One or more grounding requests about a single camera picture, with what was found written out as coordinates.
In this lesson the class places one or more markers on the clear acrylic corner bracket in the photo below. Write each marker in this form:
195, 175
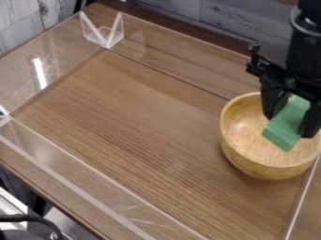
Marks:
104, 36

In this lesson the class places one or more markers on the clear acrylic tray wall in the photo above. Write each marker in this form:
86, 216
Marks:
110, 130

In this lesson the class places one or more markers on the green rectangular block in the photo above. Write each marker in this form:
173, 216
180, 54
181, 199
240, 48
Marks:
281, 130

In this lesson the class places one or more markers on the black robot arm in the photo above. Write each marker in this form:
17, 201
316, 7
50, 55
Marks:
306, 13

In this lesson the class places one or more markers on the brown wooden bowl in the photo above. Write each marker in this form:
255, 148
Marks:
251, 152

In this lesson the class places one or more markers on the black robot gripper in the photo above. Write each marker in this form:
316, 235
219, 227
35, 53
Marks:
289, 70

